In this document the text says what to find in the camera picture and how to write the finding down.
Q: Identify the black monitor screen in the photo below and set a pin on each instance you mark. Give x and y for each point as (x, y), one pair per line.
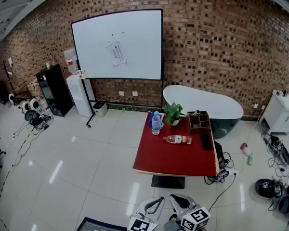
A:
(98, 225)

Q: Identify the red table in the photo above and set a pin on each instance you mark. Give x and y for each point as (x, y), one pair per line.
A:
(171, 160)

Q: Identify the white water dispenser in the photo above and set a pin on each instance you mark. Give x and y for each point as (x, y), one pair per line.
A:
(79, 97)

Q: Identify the black glass cabinet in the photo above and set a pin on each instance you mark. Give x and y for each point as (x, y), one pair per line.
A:
(55, 90)

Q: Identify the black helmet with markers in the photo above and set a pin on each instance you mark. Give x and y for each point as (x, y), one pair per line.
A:
(267, 189)

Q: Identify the black phone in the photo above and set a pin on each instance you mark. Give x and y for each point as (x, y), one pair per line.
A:
(206, 142)

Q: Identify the black bag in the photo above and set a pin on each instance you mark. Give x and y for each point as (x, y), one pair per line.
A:
(219, 153)

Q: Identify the dark round speaker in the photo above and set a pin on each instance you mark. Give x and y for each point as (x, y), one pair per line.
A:
(286, 204)

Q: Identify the brown wooden organizer box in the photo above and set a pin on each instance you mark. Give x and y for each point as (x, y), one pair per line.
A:
(198, 124)

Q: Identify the printed paper sheet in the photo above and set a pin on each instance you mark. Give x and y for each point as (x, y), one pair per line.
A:
(116, 54)

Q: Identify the white round device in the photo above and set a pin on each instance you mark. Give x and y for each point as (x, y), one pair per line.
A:
(35, 104)
(25, 106)

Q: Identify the green potted plant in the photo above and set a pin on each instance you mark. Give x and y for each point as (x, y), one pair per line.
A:
(173, 113)

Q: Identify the green translucent plastic piece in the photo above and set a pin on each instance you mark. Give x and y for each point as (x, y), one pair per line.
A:
(250, 159)

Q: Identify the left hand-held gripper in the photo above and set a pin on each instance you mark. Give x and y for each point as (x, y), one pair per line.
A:
(142, 224)

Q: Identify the clear water jug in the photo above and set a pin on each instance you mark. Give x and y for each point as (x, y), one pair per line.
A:
(71, 61)

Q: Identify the blue label water bottle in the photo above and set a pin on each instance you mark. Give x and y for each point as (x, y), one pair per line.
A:
(156, 125)

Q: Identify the white cabinet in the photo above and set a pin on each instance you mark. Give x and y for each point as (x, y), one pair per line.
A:
(280, 115)

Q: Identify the white power strip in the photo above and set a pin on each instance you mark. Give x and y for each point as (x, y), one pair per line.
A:
(233, 172)

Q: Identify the whiteboard on black stand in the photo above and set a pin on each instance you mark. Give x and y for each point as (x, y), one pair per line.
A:
(135, 44)

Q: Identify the red label plastic bottle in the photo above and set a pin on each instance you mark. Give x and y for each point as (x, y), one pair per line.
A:
(177, 139)

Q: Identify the white bathtub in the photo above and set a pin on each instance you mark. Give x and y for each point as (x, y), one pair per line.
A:
(202, 100)

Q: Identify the black table base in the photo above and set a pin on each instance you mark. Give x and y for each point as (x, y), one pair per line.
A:
(168, 182)

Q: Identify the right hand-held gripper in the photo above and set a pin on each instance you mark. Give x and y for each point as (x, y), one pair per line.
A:
(195, 219)

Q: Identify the pink and white toy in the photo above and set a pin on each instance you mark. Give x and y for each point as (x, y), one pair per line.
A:
(245, 149)

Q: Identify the white trash bin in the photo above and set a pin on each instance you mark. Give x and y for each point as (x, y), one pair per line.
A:
(100, 109)

